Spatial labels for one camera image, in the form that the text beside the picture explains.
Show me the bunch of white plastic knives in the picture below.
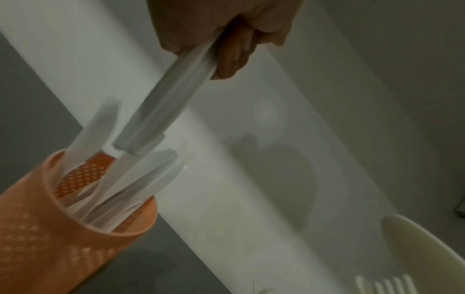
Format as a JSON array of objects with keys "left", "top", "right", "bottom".
[{"left": 63, "top": 96, "right": 188, "bottom": 233}]

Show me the white plastic spoon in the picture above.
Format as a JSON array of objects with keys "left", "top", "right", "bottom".
[{"left": 379, "top": 214, "right": 465, "bottom": 294}]

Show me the white plastic knife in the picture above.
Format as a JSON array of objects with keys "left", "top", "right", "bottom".
[{"left": 111, "top": 31, "right": 223, "bottom": 157}]

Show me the person's left hand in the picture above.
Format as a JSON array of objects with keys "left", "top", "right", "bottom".
[{"left": 146, "top": 0, "right": 305, "bottom": 81}]

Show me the orange mesh cup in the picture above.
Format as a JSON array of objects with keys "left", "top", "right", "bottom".
[{"left": 0, "top": 149, "right": 159, "bottom": 294}]

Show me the white plastic fork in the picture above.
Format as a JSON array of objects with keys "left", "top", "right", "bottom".
[
  {"left": 250, "top": 278, "right": 279, "bottom": 294},
  {"left": 354, "top": 274, "right": 419, "bottom": 294}
]

